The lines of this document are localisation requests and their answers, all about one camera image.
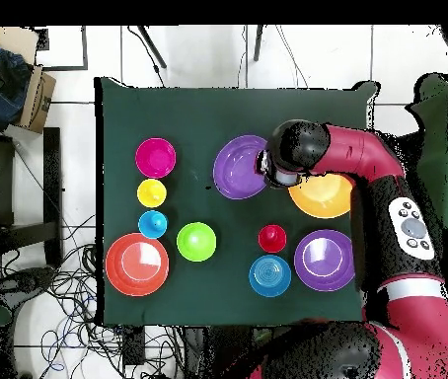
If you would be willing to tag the purple bowl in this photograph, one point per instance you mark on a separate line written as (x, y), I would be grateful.
(322, 260)
(236, 169)

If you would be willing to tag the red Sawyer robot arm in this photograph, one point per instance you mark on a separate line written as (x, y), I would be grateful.
(366, 154)

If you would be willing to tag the green bowl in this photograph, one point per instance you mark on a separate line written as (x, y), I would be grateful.
(196, 241)

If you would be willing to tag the red cup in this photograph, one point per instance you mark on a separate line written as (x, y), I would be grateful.
(272, 238)

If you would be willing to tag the blue cup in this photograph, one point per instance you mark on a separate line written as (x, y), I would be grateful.
(153, 224)

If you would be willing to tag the yellow cup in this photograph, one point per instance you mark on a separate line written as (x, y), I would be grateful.
(151, 193)

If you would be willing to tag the blue bowl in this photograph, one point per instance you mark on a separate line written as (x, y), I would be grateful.
(269, 275)

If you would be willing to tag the pink bowl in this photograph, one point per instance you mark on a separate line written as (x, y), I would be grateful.
(155, 158)

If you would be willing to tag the large yellow bowl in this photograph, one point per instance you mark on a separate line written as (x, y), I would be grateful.
(322, 197)

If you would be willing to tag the dark green tablecloth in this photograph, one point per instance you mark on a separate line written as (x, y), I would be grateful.
(192, 114)

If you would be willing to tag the orange-red bowl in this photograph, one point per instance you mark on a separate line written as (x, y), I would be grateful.
(137, 264)

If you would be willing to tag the black stand leg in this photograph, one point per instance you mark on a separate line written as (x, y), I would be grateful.
(153, 47)
(258, 43)

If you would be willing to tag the black wheeled base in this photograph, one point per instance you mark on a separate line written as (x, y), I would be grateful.
(22, 284)

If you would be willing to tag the cardboard box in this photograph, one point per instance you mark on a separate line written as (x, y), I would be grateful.
(36, 98)

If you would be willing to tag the blue clothing pile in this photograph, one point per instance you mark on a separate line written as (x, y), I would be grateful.
(5, 87)

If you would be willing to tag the beige cardboard sheet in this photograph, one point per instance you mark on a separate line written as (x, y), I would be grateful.
(14, 43)

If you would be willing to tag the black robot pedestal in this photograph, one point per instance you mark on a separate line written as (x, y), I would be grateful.
(228, 347)

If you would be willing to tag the black metal frame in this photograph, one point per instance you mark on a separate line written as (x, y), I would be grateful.
(52, 177)

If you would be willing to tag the white board black frame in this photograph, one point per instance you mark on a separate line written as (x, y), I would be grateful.
(62, 47)

